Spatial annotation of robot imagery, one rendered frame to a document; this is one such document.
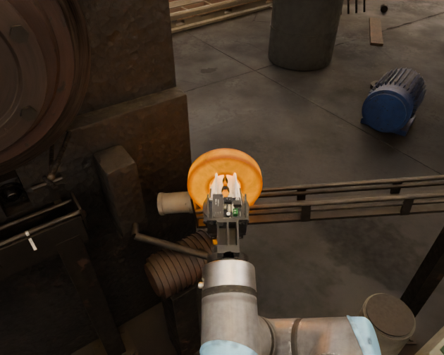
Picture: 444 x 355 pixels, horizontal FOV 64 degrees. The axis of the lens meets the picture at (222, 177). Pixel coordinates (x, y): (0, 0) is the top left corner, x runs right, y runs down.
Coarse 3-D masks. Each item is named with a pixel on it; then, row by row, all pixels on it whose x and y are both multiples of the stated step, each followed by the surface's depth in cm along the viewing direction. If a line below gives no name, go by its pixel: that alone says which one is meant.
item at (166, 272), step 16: (192, 240) 101; (208, 240) 101; (160, 256) 97; (176, 256) 97; (192, 256) 98; (160, 272) 94; (176, 272) 95; (192, 272) 98; (160, 288) 95; (176, 288) 96; (192, 288) 104; (176, 304) 103; (192, 304) 109; (176, 320) 108; (192, 320) 114; (176, 336) 117; (192, 336) 120; (192, 352) 128
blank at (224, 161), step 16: (208, 160) 70; (224, 160) 70; (240, 160) 70; (192, 176) 72; (208, 176) 72; (240, 176) 73; (256, 176) 73; (192, 192) 75; (208, 192) 75; (224, 192) 78; (256, 192) 76
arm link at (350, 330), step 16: (304, 320) 60; (320, 320) 58; (336, 320) 57; (352, 320) 55; (368, 320) 55; (304, 336) 57; (320, 336) 55; (336, 336) 54; (352, 336) 53; (368, 336) 52; (304, 352) 56; (320, 352) 53; (336, 352) 51; (352, 352) 51; (368, 352) 51
